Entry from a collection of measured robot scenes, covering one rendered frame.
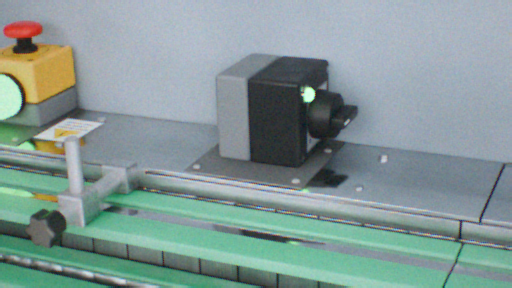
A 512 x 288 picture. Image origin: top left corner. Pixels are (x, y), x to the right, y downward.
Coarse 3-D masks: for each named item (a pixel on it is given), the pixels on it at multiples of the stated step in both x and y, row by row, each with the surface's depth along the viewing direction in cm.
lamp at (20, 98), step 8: (0, 80) 87; (8, 80) 87; (16, 80) 88; (0, 88) 86; (8, 88) 87; (16, 88) 88; (0, 96) 86; (8, 96) 87; (16, 96) 87; (24, 96) 88; (0, 104) 87; (8, 104) 87; (16, 104) 88; (24, 104) 89; (0, 112) 87; (8, 112) 87; (16, 112) 89
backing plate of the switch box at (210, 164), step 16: (336, 144) 83; (208, 160) 80; (224, 160) 80; (320, 160) 79; (224, 176) 77; (240, 176) 77; (256, 176) 76; (272, 176) 76; (288, 176) 76; (304, 176) 76
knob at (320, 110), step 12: (324, 96) 78; (336, 96) 78; (312, 108) 77; (324, 108) 77; (336, 108) 78; (348, 108) 79; (312, 120) 78; (324, 120) 77; (336, 120) 77; (348, 120) 78; (312, 132) 78; (324, 132) 78; (336, 132) 79
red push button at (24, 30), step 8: (8, 24) 90; (16, 24) 90; (24, 24) 89; (32, 24) 90; (40, 24) 90; (8, 32) 89; (16, 32) 88; (24, 32) 89; (32, 32) 89; (40, 32) 90; (24, 40) 90; (24, 48) 90
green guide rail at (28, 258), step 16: (0, 240) 87; (16, 240) 87; (0, 256) 84; (16, 256) 84; (32, 256) 84; (48, 256) 84; (64, 256) 83; (80, 256) 83; (96, 256) 83; (0, 272) 81; (16, 272) 81; (32, 272) 81; (48, 272) 81; (64, 272) 81; (80, 272) 81; (96, 272) 81; (112, 272) 81; (128, 272) 80; (144, 272) 80; (160, 272) 80; (176, 272) 80
